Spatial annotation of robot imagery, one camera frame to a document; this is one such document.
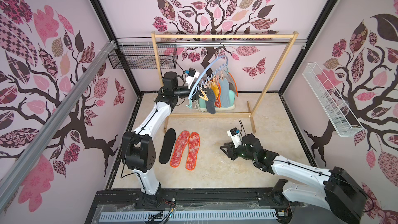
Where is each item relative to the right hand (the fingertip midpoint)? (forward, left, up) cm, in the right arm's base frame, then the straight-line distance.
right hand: (222, 148), depth 81 cm
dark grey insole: (+23, +6, +10) cm, 26 cm away
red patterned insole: (+9, +24, -9) cm, 27 cm away
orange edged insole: (+42, -10, +8) cm, 44 cm away
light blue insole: (+33, -4, +9) cm, 34 cm away
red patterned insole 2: (+8, +16, -8) cm, 20 cm away
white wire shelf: (+12, -57, +16) cm, 60 cm away
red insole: (+30, 0, +4) cm, 30 cm away
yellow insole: (+26, +3, +20) cm, 33 cm away
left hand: (+19, +8, +24) cm, 32 cm away
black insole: (+11, +32, -9) cm, 35 cm away
